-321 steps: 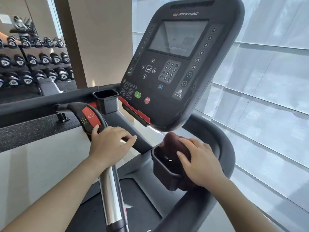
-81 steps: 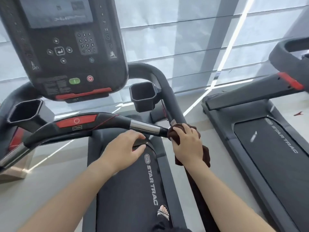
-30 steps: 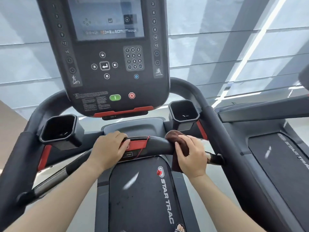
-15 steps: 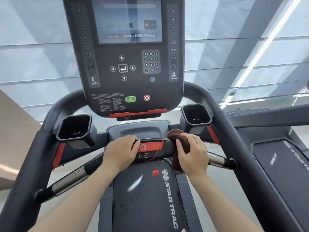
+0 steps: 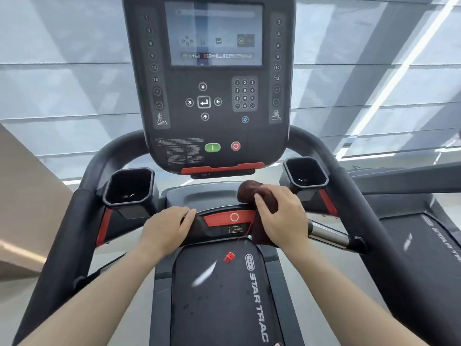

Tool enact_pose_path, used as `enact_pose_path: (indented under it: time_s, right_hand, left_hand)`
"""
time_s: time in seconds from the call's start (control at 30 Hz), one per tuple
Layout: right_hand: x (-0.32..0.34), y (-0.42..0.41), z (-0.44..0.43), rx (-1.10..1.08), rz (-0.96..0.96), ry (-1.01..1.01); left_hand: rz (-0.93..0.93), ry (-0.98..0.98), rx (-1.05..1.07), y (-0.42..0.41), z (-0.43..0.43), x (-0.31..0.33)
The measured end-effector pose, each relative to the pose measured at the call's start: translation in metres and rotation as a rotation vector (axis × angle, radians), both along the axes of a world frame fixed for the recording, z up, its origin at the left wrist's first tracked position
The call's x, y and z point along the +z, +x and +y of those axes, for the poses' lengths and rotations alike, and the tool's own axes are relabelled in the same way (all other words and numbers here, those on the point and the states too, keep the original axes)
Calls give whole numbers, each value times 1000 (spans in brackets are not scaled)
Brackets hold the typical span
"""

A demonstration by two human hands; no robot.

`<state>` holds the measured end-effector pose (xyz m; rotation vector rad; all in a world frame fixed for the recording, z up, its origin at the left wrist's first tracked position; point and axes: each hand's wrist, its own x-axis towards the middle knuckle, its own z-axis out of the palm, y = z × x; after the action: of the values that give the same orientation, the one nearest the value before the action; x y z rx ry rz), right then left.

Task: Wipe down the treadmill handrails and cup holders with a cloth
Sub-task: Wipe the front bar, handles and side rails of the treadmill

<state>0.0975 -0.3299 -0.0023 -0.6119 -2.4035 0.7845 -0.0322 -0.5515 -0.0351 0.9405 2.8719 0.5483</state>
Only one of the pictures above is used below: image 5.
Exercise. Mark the person's left hand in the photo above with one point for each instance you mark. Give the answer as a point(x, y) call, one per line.
point(165, 230)

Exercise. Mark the person's right hand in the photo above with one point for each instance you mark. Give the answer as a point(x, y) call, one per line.
point(284, 219)

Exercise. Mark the dark brown cleaning cloth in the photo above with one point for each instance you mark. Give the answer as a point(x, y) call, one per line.
point(248, 190)

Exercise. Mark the person's right forearm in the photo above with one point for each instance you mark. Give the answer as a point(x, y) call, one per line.
point(342, 295)

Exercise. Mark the person's left forearm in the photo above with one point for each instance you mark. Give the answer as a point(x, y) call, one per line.
point(90, 302)

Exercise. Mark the black treadmill console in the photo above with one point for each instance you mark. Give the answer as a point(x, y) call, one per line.
point(216, 122)

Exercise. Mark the neighbouring black treadmill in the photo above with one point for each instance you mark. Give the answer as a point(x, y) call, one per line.
point(432, 234)

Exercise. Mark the white window blind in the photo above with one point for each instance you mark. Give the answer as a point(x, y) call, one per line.
point(54, 86)

